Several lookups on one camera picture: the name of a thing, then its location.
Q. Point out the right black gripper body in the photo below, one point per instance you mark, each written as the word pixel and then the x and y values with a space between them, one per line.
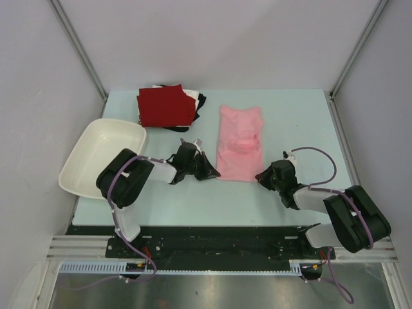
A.
pixel 277 185

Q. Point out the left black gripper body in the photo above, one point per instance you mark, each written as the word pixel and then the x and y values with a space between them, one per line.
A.
pixel 196 167

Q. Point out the pink t shirt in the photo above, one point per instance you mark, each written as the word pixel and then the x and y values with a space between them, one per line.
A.
pixel 239 155

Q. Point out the white plastic bin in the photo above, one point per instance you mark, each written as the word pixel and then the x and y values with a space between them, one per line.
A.
pixel 99 144

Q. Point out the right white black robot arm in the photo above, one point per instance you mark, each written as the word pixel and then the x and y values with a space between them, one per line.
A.
pixel 356 222

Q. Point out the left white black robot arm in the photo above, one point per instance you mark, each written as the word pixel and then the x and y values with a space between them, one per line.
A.
pixel 124 178

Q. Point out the folded red t shirt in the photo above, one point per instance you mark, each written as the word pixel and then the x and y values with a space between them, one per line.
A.
pixel 149 101

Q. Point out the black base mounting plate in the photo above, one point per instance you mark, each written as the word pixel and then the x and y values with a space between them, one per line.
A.
pixel 213 248

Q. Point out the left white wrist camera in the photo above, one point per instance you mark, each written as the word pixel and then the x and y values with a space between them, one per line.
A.
pixel 198 144

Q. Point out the right aluminium side rail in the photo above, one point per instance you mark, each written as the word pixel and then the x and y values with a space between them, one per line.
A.
pixel 383 251

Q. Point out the aluminium front rail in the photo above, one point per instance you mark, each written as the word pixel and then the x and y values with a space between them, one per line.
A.
pixel 77 248

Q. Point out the right aluminium frame post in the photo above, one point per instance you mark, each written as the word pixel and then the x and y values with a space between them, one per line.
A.
pixel 360 45

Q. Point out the aluminium frame post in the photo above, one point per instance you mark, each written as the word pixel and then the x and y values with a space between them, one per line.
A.
pixel 360 45
pixel 78 47

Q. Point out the left aluminium frame post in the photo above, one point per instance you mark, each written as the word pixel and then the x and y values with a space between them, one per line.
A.
pixel 78 47

